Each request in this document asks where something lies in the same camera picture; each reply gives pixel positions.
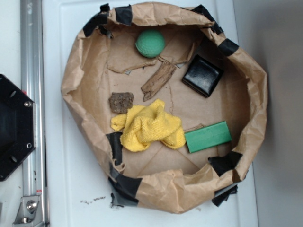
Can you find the black square box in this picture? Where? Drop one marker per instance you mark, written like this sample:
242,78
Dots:
202,76

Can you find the yellow microfiber cloth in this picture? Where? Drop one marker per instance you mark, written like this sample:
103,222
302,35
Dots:
143,125

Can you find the brown wood piece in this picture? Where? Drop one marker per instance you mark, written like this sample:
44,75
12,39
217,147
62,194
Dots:
156,82

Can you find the green rectangular block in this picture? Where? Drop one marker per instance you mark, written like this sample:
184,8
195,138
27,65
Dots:
207,137

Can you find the green foam ball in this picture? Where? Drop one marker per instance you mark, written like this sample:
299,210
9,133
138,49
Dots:
150,43

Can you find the brown paper bag bin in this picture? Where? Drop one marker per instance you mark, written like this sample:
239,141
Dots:
104,59

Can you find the black octagonal mount plate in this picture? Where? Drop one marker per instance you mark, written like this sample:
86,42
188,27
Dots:
16,127

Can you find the aluminium extrusion rail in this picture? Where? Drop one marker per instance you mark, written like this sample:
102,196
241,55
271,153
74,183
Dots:
32,81

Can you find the metal corner bracket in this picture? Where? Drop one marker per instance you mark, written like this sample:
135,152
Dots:
29,213

